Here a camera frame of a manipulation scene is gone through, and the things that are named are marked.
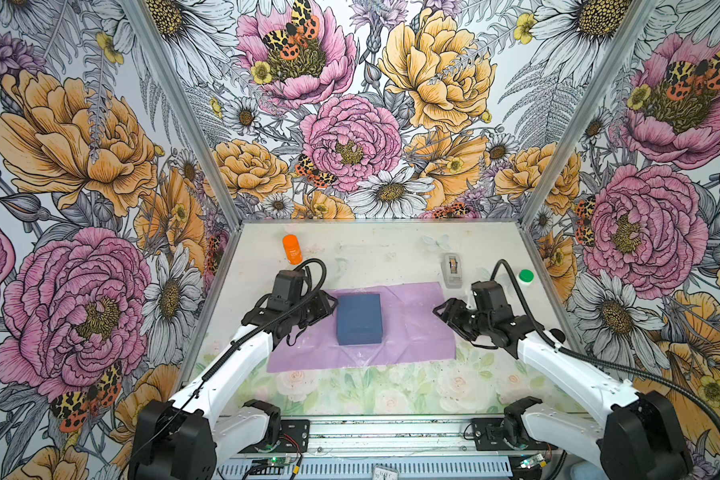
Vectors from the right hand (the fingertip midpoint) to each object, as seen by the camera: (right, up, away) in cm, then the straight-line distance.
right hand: (441, 325), depth 83 cm
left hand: (-29, +4, -1) cm, 29 cm away
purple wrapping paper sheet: (-6, -2, +10) cm, 12 cm away
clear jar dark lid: (+31, -2, -3) cm, 31 cm away
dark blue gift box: (-23, 0, +6) cm, 23 cm away
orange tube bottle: (-46, +21, +20) cm, 55 cm away
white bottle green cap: (+28, +13, +10) cm, 33 cm away
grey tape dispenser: (+8, +14, +19) cm, 25 cm away
